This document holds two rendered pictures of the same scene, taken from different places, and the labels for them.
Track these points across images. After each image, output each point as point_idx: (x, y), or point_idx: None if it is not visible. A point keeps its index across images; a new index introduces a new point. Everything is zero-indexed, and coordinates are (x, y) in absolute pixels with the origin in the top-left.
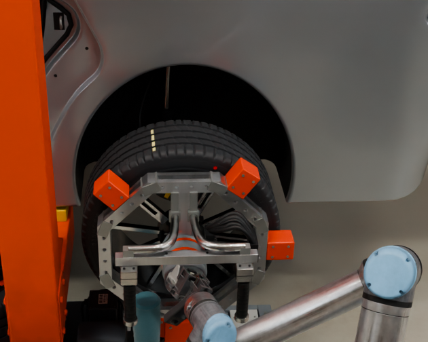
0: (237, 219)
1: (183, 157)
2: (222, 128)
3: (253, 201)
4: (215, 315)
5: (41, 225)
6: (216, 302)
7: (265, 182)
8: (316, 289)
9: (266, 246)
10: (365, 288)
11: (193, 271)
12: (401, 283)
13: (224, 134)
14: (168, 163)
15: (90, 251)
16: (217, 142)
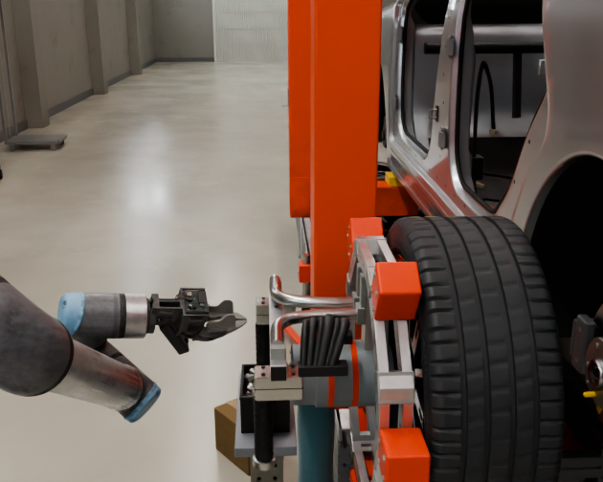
0: (320, 320)
1: (404, 234)
2: (532, 260)
3: (423, 361)
4: (79, 293)
5: (313, 236)
6: (118, 303)
7: (454, 347)
8: (89, 348)
9: (378, 434)
10: None
11: (199, 297)
12: None
13: (517, 265)
14: (399, 236)
15: None
16: (468, 253)
